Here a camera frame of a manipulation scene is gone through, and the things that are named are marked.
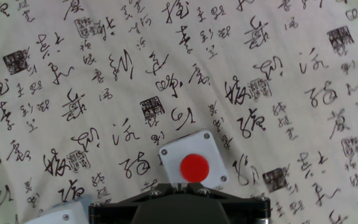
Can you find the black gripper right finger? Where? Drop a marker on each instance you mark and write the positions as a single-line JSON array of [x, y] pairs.
[[247, 210]]

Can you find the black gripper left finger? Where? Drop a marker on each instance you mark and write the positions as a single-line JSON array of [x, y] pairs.
[[117, 210]]

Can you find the green button box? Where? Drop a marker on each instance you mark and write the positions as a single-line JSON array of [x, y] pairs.
[[61, 214]]

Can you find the red mushroom button box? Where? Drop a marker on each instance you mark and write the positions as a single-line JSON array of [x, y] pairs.
[[172, 161]]

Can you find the calligraphy print tablecloth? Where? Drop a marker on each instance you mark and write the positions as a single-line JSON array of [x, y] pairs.
[[166, 62]]

